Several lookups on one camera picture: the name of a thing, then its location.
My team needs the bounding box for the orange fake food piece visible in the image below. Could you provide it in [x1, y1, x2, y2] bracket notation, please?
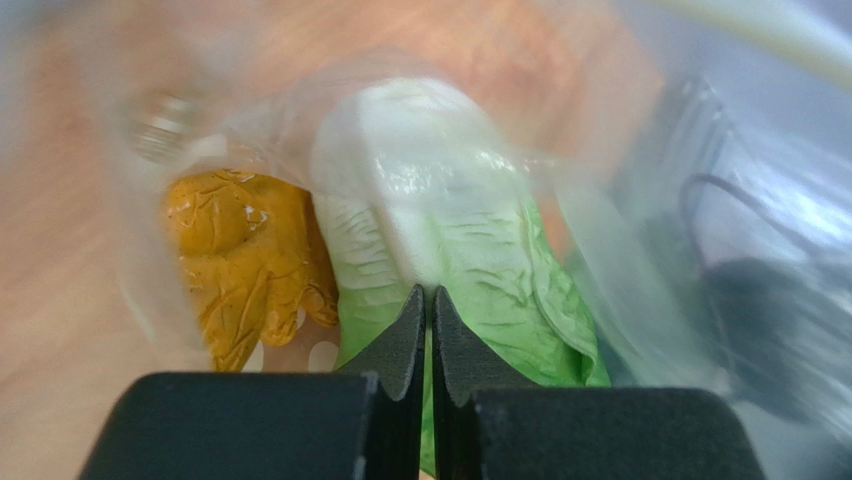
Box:
[162, 169, 339, 372]

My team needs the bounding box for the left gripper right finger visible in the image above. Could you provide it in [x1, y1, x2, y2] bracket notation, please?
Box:
[432, 288, 764, 479]

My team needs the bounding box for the clear zip top bag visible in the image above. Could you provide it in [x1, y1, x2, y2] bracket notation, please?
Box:
[84, 50, 851, 441]

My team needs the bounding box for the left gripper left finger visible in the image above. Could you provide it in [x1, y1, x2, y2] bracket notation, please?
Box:
[80, 286, 426, 479]

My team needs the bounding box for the green white fake cabbage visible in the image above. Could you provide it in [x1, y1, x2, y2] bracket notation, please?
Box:
[309, 77, 612, 477]

